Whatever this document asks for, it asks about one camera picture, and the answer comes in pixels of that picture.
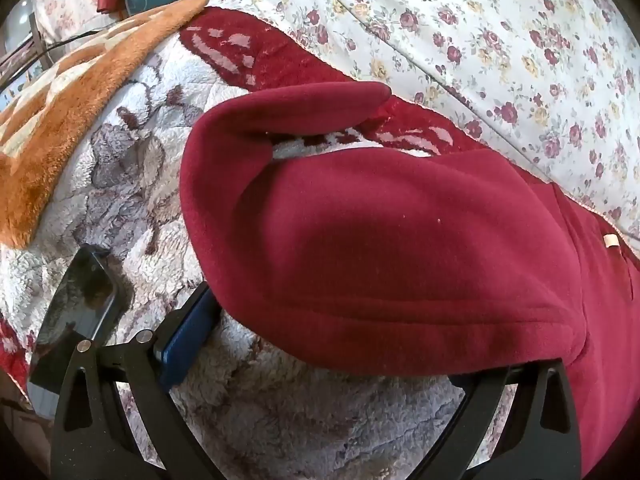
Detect orange plush blanket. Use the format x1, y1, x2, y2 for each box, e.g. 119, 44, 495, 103
0, 0, 211, 249

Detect black smartphone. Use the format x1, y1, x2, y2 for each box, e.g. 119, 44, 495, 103
27, 243, 134, 418

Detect plush floral red-bordered blanket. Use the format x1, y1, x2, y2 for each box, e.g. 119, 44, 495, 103
0, 6, 640, 480

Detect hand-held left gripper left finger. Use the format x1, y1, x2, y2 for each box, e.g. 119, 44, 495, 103
50, 282, 226, 480

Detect black cable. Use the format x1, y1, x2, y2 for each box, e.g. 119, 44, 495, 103
0, 24, 117, 86

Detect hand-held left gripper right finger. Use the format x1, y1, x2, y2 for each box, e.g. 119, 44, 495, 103
414, 357, 584, 480

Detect dark red fleece garment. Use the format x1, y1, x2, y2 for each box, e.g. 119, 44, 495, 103
178, 81, 640, 480

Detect floral print bed sheet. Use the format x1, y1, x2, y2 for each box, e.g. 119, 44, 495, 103
25, 0, 640, 242

